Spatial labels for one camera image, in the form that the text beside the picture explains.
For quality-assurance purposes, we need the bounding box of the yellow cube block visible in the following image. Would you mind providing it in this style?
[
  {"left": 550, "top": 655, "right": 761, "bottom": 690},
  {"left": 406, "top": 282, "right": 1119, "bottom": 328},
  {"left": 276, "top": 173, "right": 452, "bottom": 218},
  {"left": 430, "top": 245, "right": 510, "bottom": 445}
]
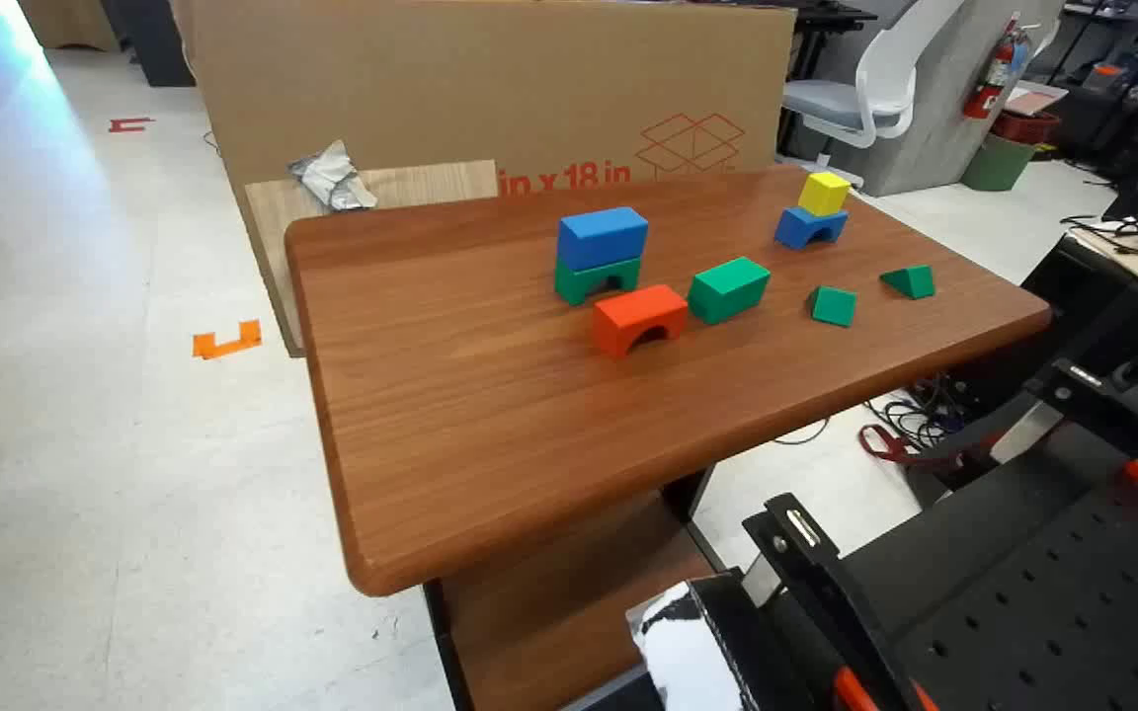
[{"left": 794, "top": 165, "right": 852, "bottom": 223}]

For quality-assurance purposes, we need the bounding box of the green arch block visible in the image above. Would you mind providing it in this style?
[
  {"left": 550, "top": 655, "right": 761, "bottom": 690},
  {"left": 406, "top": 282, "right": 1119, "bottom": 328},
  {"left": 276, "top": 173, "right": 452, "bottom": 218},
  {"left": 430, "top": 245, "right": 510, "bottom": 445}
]
[{"left": 553, "top": 253, "right": 643, "bottom": 312}]

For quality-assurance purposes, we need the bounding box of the orange arch block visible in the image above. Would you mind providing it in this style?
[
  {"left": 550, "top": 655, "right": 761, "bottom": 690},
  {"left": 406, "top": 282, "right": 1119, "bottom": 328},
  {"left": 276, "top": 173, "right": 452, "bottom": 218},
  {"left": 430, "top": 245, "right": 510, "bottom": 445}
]
[{"left": 593, "top": 282, "right": 690, "bottom": 364}]

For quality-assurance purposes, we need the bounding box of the blue rectangular block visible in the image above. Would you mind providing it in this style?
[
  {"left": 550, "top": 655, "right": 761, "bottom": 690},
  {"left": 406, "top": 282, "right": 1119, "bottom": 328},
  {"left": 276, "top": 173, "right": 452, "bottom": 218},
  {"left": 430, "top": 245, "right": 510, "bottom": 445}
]
[{"left": 553, "top": 201, "right": 650, "bottom": 274}]

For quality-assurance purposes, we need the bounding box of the green rectangular block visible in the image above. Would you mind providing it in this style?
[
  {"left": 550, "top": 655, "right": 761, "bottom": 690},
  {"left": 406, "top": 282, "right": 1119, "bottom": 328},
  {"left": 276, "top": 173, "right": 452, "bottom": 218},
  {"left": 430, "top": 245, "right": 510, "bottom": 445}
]
[{"left": 687, "top": 253, "right": 774, "bottom": 328}]

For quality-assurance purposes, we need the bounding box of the blue arch block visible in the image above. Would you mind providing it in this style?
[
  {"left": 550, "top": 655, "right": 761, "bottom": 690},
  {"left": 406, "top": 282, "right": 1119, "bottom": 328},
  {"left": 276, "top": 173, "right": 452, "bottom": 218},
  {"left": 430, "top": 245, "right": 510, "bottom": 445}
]
[{"left": 769, "top": 201, "right": 852, "bottom": 253}]

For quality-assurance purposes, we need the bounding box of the green wedge block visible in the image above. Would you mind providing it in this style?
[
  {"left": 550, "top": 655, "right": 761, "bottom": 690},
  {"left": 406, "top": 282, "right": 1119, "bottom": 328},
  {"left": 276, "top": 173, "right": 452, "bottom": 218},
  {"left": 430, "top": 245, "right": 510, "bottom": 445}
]
[
  {"left": 877, "top": 261, "right": 941, "bottom": 303},
  {"left": 804, "top": 282, "right": 862, "bottom": 332}
]

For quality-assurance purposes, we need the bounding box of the cardboard box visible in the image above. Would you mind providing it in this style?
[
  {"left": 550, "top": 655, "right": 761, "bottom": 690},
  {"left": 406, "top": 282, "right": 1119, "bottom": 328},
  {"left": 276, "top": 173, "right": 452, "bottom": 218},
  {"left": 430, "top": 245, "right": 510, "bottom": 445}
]
[{"left": 172, "top": 0, "right": 803, "bottom": 211}]

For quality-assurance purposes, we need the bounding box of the crumpled grey white cloth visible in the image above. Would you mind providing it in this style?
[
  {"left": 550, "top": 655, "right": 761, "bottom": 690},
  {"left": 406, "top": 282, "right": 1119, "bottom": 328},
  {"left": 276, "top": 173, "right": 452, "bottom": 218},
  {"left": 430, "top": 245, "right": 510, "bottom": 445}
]
[{"left": 283, "top": 139, "right": 384, "bottom": 218}]

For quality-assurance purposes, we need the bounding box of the white grey office chair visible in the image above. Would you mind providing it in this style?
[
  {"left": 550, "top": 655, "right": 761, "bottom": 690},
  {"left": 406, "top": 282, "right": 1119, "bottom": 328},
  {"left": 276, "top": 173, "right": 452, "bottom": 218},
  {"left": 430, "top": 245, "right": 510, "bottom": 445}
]
[{"left": 777, "top": 0, "right": 967, "bottom": 190}]

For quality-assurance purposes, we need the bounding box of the green bin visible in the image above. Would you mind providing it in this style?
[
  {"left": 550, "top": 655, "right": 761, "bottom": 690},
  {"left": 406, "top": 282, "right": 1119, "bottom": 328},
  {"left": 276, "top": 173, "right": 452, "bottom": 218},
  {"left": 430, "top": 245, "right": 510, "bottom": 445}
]
[{"left": 958, "top": 133, "right": 1036, "bottom": 193}]

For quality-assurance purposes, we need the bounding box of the red fire extinguisher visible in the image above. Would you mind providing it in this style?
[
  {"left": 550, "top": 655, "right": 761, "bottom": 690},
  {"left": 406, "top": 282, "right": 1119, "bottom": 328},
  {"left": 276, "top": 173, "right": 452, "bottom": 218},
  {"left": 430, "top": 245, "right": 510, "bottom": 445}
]
[{"left": 958, "top": 16, "right": 1040, "bottom": 125}]

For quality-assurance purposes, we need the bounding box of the wooden table pedestal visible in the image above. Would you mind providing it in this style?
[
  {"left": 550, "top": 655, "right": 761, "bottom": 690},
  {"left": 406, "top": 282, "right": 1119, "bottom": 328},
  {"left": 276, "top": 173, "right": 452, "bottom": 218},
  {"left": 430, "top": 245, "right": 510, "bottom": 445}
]
[{"left": 422, "top": 469, "right": 732, "bottom": 711}]

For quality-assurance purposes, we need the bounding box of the shiny silver bracket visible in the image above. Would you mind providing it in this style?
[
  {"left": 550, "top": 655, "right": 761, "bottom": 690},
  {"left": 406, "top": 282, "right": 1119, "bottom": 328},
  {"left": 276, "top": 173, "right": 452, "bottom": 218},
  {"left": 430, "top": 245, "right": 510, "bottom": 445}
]
[{"left": 625, "top": 576, "right": 761, "bottom": 711}]

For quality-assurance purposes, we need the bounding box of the black clamp orange handle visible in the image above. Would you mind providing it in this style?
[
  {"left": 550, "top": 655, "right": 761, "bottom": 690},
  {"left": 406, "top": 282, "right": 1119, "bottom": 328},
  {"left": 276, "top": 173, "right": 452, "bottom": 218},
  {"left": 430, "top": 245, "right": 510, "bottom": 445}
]
[
  {"left": 987, "top": 361, "right": 1138, "bottom": 522},
  {"left": 737, "top": 491, "right": 941, "bottom": 711}
]

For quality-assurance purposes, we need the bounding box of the tangle of cables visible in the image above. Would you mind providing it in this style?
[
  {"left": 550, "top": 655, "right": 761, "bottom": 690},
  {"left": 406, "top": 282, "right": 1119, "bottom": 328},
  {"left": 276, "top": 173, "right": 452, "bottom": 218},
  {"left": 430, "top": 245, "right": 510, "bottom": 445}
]
[{"left": 856, "top": 381, "right": 985, "bottom": 466}]

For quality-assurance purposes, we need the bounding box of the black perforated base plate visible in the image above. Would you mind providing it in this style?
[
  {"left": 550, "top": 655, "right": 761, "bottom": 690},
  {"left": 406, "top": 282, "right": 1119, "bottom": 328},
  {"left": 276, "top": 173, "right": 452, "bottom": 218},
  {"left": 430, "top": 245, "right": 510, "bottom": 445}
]
[{"left": 842, "top": 381, "right": 1138, "bottom": 711}]

